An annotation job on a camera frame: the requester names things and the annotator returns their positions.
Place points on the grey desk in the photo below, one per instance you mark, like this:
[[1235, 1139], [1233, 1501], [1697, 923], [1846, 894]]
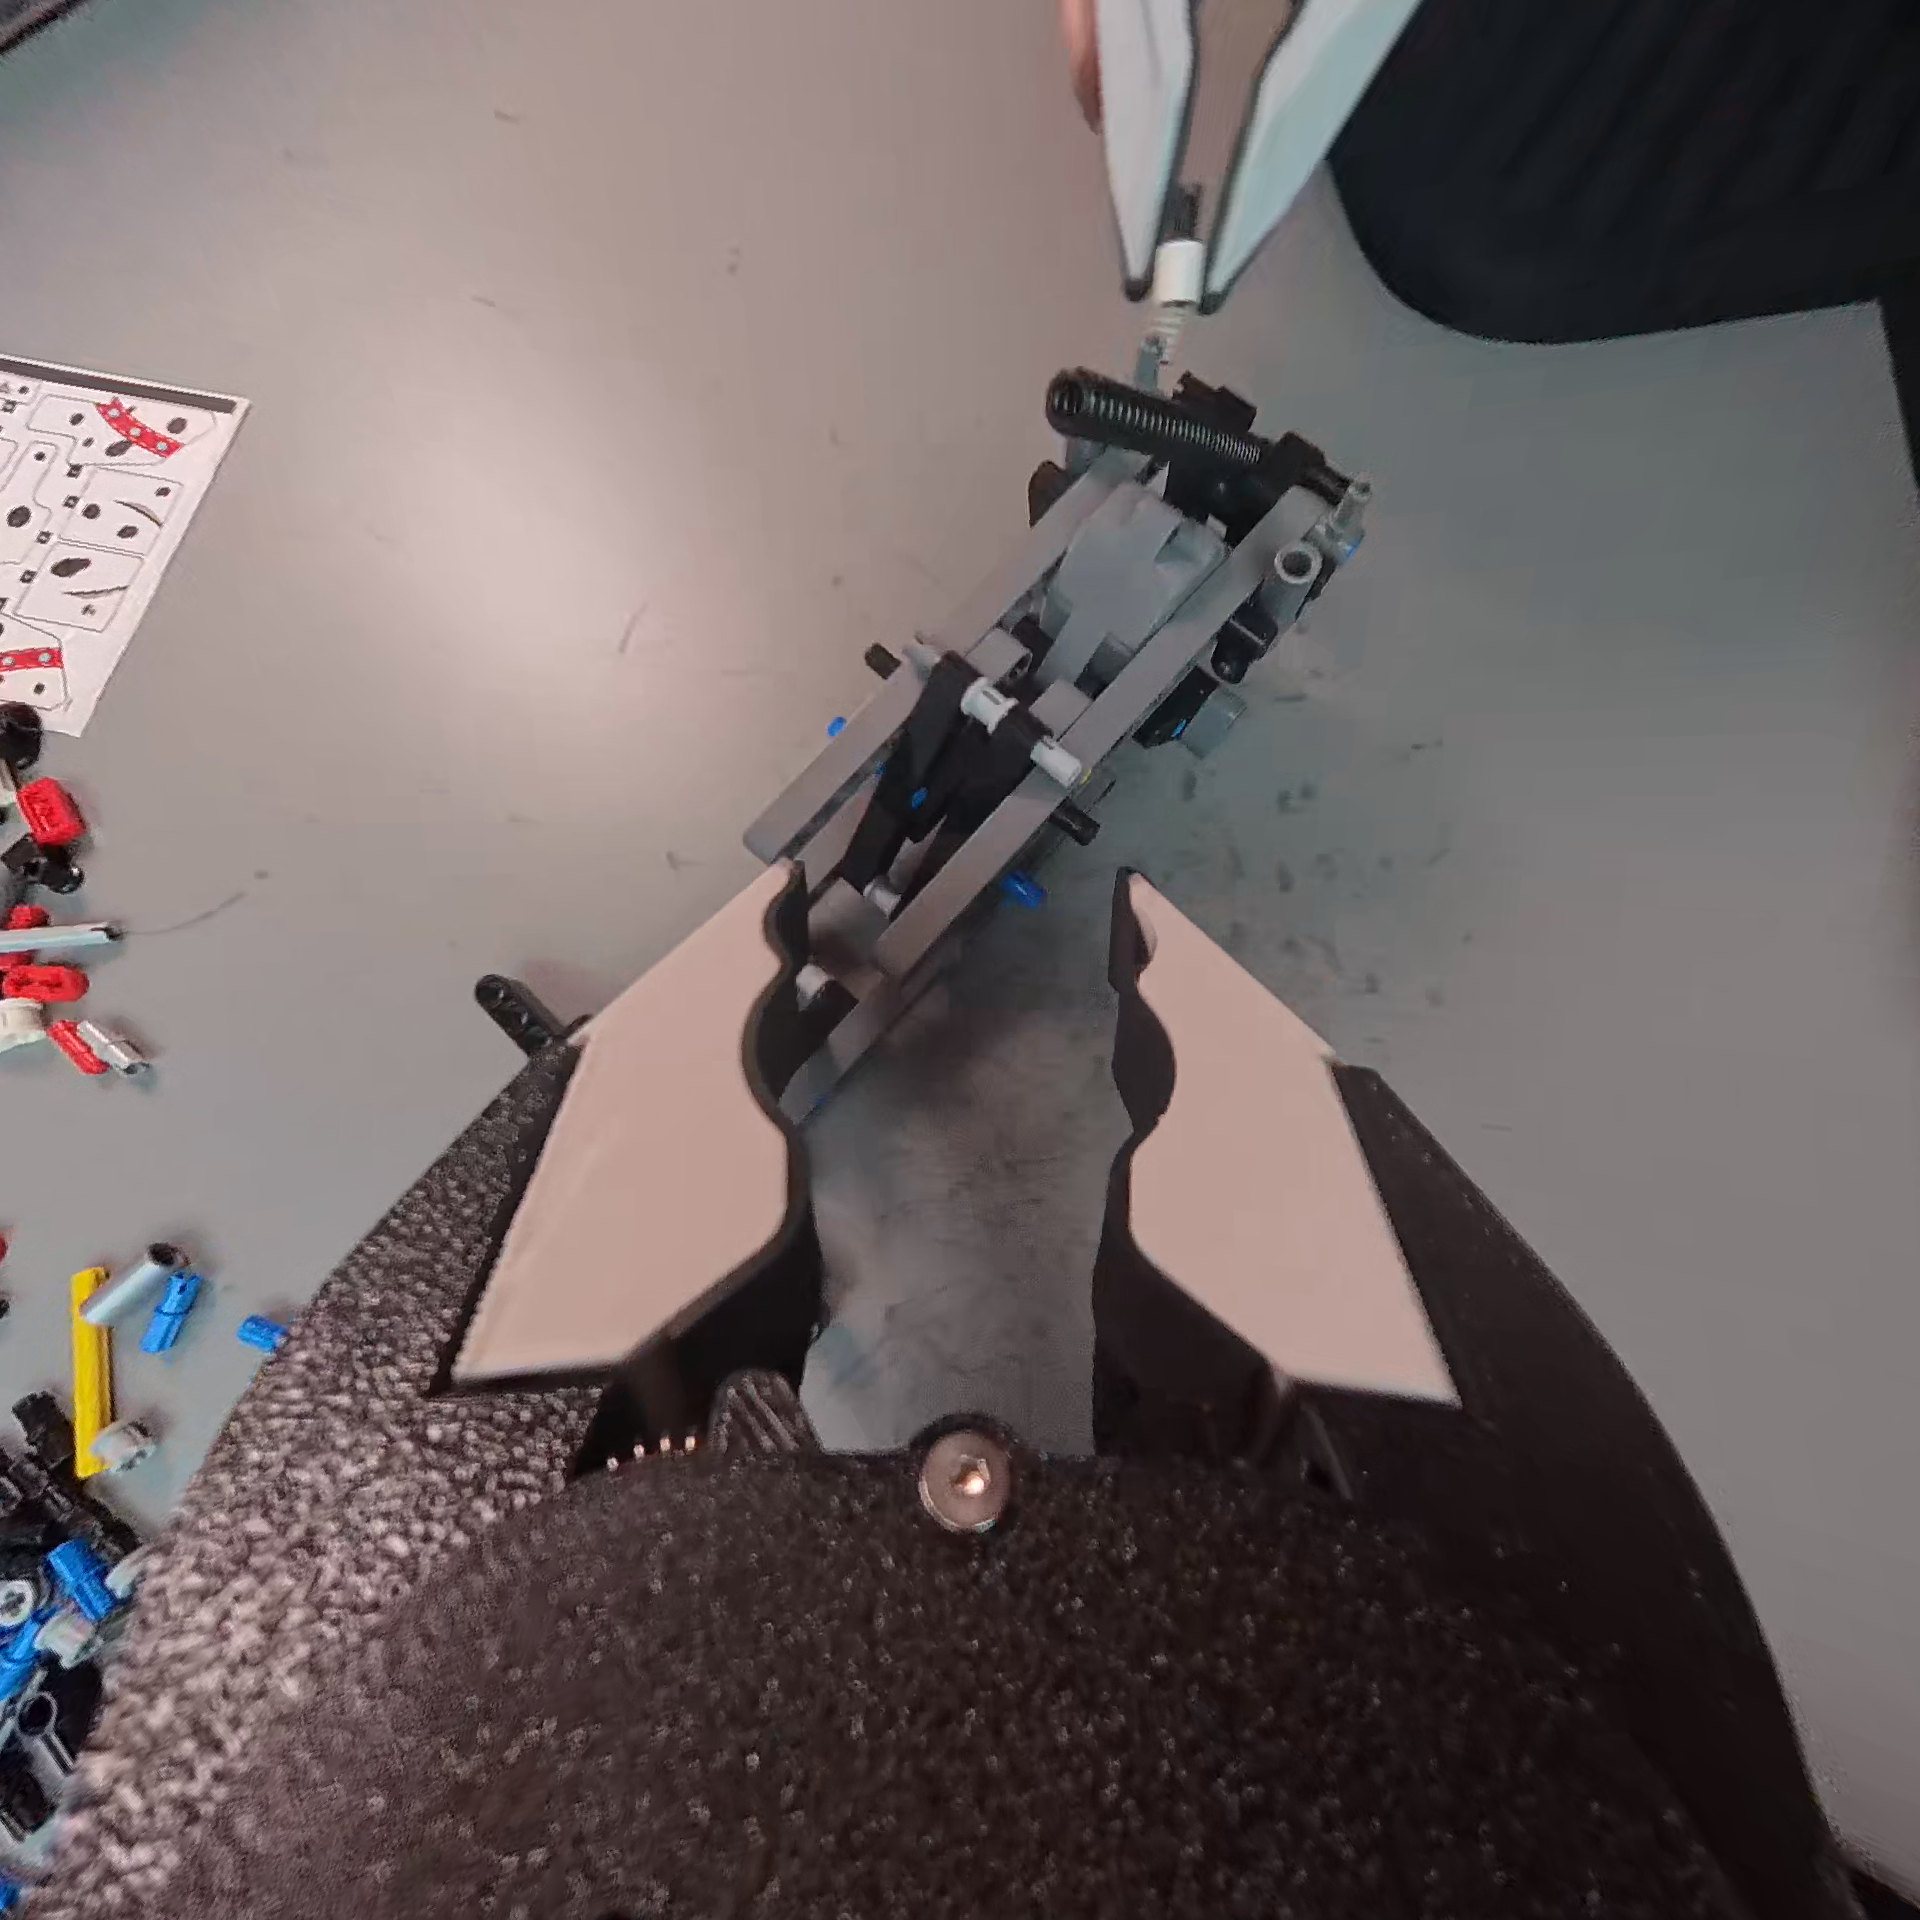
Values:
[[525, 225]]

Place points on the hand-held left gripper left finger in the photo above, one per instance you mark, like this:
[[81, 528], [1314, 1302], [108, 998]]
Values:
[[645, 1186]]

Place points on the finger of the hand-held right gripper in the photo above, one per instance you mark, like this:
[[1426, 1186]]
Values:
[[1140, 120], [1291, 136]]

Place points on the black chair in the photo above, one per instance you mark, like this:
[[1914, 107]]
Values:
[[1622, 149]]

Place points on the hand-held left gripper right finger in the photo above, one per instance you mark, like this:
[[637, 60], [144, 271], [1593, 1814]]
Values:
[[1275, 1199]]

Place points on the pile of blue black pins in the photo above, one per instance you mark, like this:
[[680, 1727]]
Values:
[[61, 1574]]

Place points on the black grey toy car chassis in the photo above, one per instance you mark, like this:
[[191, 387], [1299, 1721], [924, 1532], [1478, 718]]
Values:
[[1111, 571]]

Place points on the pile of red white pieces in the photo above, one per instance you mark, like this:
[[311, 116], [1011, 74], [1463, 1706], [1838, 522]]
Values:
[[53, 810]]

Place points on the white toy brick beam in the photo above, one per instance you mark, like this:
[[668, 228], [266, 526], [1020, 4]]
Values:
[[1181, 273]]

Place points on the person's right hand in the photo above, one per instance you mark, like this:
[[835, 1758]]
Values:
[[1080, 60]]

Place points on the printed instruction sheet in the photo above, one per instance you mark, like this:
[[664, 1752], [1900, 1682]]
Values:
[[106, 524]]

